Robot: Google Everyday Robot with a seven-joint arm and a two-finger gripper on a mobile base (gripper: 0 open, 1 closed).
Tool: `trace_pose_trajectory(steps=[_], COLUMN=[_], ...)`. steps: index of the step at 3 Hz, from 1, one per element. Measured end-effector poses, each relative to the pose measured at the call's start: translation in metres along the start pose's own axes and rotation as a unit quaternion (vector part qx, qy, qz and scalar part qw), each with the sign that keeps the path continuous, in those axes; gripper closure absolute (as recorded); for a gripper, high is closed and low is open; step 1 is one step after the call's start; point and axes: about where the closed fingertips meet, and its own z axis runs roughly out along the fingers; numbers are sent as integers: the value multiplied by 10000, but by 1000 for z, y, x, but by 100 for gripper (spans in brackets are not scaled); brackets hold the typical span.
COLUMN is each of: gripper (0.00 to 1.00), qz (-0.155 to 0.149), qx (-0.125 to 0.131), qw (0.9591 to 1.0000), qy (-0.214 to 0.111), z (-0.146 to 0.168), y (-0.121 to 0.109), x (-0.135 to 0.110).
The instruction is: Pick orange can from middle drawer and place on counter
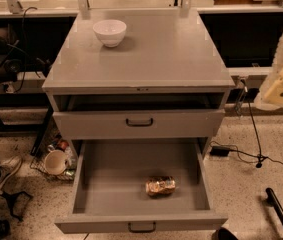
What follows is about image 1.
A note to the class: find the orange soda can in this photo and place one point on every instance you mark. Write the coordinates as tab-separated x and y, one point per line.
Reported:
160	185

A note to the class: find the closed grey top drawer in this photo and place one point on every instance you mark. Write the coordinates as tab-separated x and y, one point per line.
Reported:
111	124

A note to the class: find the grey drawer cabinet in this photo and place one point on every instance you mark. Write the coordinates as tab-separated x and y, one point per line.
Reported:
166	62

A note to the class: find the open grey middle drawer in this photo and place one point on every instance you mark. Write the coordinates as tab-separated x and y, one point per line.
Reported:
109	188

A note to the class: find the black power adapter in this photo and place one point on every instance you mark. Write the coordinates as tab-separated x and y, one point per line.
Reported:
219	151

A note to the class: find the black metal bar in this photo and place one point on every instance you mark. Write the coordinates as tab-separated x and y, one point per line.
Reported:
273	201

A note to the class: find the white ceramic bowl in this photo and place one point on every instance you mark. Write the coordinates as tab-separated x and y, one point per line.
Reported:
110	32

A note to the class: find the white cup in basket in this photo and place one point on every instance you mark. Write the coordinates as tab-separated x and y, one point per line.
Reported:
55	162

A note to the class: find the white sneaker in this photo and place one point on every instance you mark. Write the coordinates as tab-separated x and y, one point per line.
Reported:
6	172

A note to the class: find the black chair base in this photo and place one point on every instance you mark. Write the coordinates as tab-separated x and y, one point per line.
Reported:
16	203

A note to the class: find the black top drawer handle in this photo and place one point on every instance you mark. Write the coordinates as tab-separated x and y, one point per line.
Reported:
139	123

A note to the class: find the black drawer handle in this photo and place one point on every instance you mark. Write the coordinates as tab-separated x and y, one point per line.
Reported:
138	228
139	123

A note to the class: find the black middle drawer handle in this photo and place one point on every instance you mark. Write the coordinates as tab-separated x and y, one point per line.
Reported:
138	228

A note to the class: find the black wire basket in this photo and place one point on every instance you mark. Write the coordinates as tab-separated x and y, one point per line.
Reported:
58	143

